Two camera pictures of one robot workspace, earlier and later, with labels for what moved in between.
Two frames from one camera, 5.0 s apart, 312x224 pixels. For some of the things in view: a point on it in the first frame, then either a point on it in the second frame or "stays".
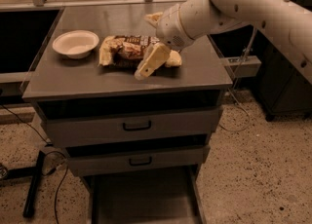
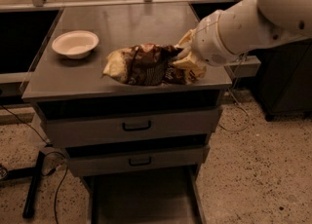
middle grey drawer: x=137 y=161 stays
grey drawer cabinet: x=136 y=142 stays
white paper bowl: x=76 y=44 stays
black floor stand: x=23 y=172 stays
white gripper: x=170 y=25 → x=207 y=41
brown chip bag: x=127 y=51 → x=145 y=65
